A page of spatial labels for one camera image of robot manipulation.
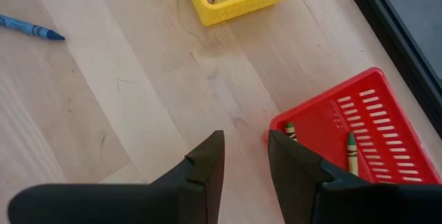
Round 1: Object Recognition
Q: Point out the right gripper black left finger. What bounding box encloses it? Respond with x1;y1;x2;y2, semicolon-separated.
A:
7;130;225;224

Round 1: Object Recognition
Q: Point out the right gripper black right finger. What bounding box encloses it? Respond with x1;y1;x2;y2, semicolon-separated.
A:
268;130;442;224

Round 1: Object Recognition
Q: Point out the green crayon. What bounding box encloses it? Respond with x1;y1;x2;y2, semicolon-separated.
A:
284;122;298;142
346;132;360;177

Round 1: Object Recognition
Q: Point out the blue crayon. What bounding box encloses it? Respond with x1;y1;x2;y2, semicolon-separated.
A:
0;13;66;41

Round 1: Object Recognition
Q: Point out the red slotted plastic basket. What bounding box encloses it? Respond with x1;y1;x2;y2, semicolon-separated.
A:
264;66;442;186

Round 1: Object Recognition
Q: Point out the yellow slotted plastic basket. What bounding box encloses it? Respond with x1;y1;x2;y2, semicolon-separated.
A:
179;0;322;27

